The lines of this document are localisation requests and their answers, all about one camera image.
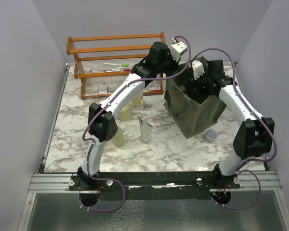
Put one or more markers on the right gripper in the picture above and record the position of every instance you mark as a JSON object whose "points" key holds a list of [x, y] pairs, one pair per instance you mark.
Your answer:
{"points": [[192, 84]]}

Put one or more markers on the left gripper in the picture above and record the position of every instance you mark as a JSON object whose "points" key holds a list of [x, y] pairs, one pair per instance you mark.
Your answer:
{"points": [[175, 64]]}

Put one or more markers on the green canvas bag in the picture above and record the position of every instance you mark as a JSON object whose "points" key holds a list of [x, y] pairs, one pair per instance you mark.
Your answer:
{"points": [[191, 117]]}

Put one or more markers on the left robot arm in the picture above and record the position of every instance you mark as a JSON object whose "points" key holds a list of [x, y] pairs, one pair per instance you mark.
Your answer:
{"points": [[102, 127]]}

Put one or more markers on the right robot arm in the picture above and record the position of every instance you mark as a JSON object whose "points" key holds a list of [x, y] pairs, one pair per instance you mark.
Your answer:
{"points": [[253, 138]]}

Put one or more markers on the red white small box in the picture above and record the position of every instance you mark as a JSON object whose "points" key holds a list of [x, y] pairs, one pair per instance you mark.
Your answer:
{"points": [[155, 88]]}

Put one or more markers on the green white marker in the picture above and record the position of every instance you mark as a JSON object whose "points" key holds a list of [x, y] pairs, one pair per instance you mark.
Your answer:
{"points": [[121, 65]]}

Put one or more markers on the small purple jar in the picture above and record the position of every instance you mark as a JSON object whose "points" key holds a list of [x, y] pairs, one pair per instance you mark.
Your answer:
{"points": [[211, 135]]}

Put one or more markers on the pink green marker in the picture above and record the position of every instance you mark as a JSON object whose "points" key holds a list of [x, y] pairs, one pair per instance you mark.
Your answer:
{"points": [[118, 70]]}

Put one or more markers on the orange wooden shelf rack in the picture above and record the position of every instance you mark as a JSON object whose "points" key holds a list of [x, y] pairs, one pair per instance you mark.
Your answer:
{"points": [[93, 66]]}

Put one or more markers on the green lotion bottle white cap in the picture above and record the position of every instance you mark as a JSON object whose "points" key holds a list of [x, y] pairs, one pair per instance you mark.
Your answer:
{"points": [[125, 113]]}

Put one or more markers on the silver foil pouch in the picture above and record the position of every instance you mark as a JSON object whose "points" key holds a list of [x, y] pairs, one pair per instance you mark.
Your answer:
{"points": [[145, 130]]}

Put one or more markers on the green bottle beige cap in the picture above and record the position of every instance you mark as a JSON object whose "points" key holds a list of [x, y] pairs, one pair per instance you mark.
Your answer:
{"points": [[118, 139]]}

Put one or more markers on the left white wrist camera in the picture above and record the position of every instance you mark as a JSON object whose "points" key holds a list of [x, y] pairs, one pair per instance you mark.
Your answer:
{"points": [[177, 50]]}

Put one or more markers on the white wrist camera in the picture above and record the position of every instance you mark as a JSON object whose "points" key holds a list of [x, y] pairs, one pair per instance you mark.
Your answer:
{"points": [[198, 69], [177, 50]]}

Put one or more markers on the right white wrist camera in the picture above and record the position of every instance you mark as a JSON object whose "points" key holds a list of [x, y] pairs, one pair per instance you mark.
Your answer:
{"points": [[198, 69]]}

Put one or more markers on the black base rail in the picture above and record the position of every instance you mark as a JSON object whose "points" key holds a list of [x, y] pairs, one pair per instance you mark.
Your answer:
{"points": [[115, 186]]}

